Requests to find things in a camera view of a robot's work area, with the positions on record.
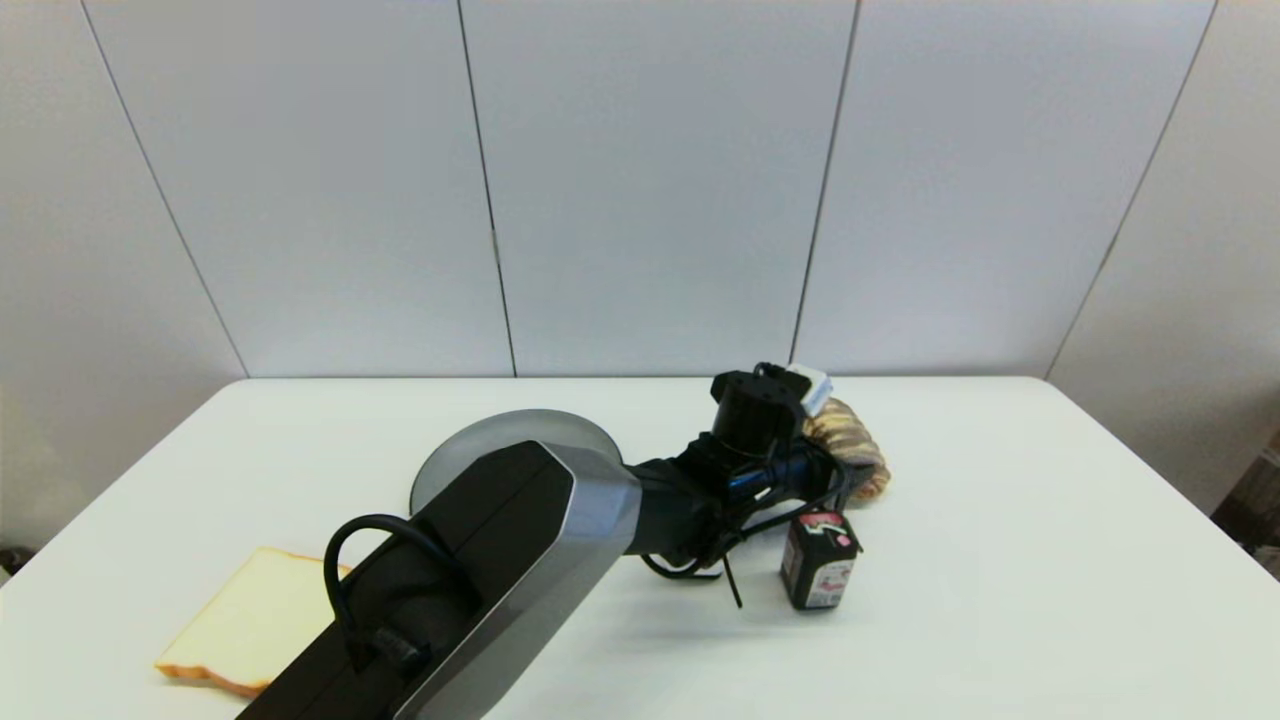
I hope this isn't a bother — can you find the long brown striped bread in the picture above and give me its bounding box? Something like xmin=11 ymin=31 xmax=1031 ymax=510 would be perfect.
xmin=803 ymin=398 xmax=892 ymax=506

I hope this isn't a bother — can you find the small black drink carton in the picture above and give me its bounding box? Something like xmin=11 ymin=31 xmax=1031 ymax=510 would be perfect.
xmin=780 ymin=509 xmax=863 ymax=611

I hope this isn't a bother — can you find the dark grey round plate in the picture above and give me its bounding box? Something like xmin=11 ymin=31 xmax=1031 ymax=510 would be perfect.
xmin=410 ymin=409 xmax=626 ymax=511

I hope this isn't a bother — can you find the white toast slice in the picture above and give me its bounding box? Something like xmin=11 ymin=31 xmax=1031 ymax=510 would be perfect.
xmin=153 ymin=546 xmax=351 ymax=699

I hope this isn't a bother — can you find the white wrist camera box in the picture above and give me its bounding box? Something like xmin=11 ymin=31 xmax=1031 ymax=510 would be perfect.
xmin=788 ymin=364 xmax=833 ymax=417

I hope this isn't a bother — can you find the black wrist cable bundle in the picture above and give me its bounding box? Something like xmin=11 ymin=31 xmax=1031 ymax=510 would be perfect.
xmin=640 ymin=455 xmax=851 ymax=609

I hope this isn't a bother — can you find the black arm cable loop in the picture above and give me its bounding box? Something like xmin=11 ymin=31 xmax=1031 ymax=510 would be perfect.
xmin=323 ymin=514 xmax=433 ymax=673

